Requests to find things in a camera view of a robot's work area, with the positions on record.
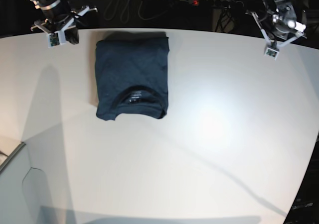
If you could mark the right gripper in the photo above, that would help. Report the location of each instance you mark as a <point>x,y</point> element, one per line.
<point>61,18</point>

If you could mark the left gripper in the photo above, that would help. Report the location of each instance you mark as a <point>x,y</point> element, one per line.
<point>277,29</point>

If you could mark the dark blue t-shirt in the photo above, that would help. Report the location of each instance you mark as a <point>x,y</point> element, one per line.
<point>132,77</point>

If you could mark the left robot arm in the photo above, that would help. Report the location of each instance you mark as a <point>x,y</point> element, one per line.
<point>285,7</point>

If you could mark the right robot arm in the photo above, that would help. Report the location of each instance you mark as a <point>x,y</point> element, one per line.
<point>41,3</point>

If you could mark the black power strip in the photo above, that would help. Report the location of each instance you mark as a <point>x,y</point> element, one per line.
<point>226,4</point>

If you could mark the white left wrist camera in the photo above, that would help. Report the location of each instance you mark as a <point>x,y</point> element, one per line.
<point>271,52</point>

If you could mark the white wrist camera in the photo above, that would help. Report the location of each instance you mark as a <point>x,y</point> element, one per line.
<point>271,52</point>
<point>56,38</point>

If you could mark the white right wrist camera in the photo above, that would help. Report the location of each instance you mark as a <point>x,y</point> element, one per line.
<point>56,38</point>

